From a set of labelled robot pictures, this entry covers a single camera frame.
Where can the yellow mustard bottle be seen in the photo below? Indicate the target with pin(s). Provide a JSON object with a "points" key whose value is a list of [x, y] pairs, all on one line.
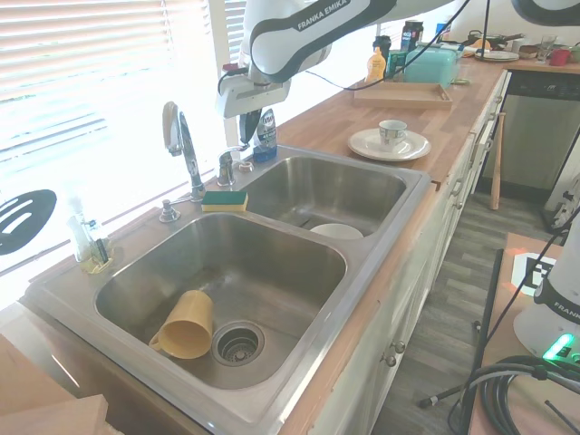
{"points": [[374, 65]]}

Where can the stainless steel double sink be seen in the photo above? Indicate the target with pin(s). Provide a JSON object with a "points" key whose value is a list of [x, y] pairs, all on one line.
{"points": [[235, 272]]}

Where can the white window blinds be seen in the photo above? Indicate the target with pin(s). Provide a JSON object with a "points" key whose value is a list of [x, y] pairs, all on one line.
{"points": [[90, 68], [235, 22]]}

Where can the chrome gooseneck faucet spout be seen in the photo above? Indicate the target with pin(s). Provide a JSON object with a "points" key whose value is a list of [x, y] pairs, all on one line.
{"points": [[186, 145]]}

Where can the blue dish soap bottle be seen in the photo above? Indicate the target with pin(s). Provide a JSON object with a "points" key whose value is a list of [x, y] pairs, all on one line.
{"points": [[266, 138]]}

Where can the white patterned tea cup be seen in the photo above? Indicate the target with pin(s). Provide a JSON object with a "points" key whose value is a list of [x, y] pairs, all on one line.
{"points": [[392, 135]]}

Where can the brown small bowl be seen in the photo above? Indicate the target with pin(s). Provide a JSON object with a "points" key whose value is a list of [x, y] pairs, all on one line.
{"points": [[528, 51]]}

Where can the white dinner plate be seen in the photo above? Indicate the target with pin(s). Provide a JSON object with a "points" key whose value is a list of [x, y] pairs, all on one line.
{"points": [[408, 147]]}

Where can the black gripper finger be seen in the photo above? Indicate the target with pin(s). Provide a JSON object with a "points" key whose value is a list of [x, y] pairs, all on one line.
{"points": [[256, 118], [245, 129]]}

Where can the steel dishwasher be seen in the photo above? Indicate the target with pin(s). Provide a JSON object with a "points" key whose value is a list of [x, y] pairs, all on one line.
{"points": [[530, 131]]}

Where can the clear soap dispenser bottle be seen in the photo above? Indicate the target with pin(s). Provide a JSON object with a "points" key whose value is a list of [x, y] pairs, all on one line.
{"points": [[80, 231]]}

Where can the yellow brush holder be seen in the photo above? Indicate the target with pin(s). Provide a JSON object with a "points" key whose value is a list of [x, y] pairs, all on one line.
{"points": [[102, 266]]}

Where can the chrome sink sprayer cap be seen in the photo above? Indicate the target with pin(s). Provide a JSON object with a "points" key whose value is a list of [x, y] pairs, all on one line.
{"points": [[168, 212]]}

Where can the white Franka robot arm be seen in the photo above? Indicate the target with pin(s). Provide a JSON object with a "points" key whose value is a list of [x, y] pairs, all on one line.
{"points": [[290, 41]]}

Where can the metal drain strainer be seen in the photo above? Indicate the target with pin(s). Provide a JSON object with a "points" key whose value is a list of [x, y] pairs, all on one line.
{"points": [[238, 342]]}

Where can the green small box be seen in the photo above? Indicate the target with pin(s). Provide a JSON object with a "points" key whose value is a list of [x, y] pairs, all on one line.
{"points": [[399, 62]]}

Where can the teal plastic container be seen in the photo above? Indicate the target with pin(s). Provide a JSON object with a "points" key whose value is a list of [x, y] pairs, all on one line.
{"points": [[432, 68]]}

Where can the black labelled canister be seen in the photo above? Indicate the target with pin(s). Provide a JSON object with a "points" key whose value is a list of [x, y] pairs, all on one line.
{"points": [[411, 36]]}

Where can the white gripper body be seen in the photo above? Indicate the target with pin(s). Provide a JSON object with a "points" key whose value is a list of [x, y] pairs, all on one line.
{"points": [[254, 95]]}

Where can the yellow plastic mug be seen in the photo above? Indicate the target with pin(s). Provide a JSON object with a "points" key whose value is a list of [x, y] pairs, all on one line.
{"points": [[188, 331]]}

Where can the white bowl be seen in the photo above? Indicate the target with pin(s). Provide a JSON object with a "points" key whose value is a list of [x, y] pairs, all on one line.
{"points": [[337, 232]]}

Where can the yellow green sponge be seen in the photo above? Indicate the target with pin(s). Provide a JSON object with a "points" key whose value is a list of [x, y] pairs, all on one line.
{"points": [[225, 201]]}

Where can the dark pump bottle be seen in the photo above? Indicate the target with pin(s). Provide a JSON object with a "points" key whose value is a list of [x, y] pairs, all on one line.
{"points": [[382, 45]]}

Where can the round metal cabinet knob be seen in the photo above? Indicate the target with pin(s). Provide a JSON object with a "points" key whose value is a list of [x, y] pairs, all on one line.
{"points": [[389, 360], [399, 346]]}

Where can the red cup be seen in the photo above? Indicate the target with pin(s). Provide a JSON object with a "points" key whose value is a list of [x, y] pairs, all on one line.
{"points": [[560, 57]]}

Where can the light wooden block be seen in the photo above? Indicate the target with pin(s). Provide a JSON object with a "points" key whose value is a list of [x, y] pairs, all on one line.
{"points": [[41, 408]]}

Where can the wooden tray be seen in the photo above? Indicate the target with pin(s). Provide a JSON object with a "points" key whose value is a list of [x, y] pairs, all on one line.
{"points": [[399, 96]]}

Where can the black slotted spatula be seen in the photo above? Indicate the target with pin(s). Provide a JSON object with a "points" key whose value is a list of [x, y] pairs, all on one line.
{"points": [[22, 222]]}

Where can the black white fiducial marker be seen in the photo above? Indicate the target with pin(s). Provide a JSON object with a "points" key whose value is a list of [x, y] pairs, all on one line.
{"points": [[528, 272]]}

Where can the white kitchen cabinets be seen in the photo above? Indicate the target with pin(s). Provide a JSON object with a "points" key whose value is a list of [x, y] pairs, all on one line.
{"points": [[421, 281]]}

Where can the black tripod pole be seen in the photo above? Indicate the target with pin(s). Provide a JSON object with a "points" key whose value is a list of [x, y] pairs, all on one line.
{"points": [[488, 308]]}

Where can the clear drinking glass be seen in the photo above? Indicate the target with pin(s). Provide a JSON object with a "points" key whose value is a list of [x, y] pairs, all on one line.
{"points": [[546, 47]]}

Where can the stack of white plates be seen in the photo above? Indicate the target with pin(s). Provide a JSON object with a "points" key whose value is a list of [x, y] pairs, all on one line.
{"points": [[498, 56]]}

